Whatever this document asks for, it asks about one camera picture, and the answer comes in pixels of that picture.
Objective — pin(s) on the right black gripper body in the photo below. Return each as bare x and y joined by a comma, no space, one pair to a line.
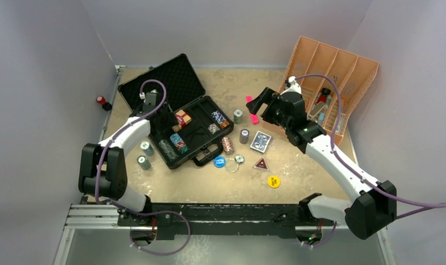
273,114

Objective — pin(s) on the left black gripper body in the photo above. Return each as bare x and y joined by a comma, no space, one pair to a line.
167,120

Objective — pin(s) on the red Texas Hold'em card box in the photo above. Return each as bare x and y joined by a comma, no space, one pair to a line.
183,119

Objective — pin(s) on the teal chip stack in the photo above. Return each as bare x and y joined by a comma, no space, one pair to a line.
144,163
146,147

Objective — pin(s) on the purple chip stack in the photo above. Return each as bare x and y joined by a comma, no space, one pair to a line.
244,136

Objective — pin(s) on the green white chip stack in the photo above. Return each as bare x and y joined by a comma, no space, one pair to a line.
237,116

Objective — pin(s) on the small white chip pile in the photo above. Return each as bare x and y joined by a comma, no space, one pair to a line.
239,159

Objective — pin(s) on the red white chip stack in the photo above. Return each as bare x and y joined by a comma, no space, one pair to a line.
227,145

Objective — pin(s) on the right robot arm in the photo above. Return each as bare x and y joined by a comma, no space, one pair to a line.
369,207

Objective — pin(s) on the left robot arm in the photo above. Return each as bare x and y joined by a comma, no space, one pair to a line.
103,173

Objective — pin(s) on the black poker set case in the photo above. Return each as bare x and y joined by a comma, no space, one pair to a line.
184,91

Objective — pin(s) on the green chip stack in case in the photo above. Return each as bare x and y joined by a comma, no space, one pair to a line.
168,150

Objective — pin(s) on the light blue red chip stack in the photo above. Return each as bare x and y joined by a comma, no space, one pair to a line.
179,143

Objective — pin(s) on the pink highlighter marker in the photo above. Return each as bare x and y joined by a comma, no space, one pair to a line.
254,118

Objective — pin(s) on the red black item in organizer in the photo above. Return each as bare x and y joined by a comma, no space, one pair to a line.
322,96

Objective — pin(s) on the blue playing card deck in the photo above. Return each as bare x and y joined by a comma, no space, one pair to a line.
260,142

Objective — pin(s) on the grey chip stack in case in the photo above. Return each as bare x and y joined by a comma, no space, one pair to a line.
213,128

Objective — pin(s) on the blue white chip stack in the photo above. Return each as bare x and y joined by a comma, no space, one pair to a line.
218,117

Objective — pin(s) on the red triangular button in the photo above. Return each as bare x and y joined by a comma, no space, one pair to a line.
261,164

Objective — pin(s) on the orange chip stack in case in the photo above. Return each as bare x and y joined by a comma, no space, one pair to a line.
224,124

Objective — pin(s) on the red emergency stop button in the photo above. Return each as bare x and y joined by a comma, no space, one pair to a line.
105,105

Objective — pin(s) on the blue round dealer button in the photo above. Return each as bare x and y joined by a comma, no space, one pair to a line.
219,162

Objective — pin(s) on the yellow round button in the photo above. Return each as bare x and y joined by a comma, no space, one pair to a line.
273,181

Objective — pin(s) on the peach plastic desk organizer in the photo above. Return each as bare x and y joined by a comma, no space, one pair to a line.
347,75

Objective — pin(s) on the clear round disc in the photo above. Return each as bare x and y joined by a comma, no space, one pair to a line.
231,166

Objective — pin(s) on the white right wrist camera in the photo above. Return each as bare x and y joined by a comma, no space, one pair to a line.
291,85

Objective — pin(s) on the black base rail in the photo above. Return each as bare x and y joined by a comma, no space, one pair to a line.
171,219

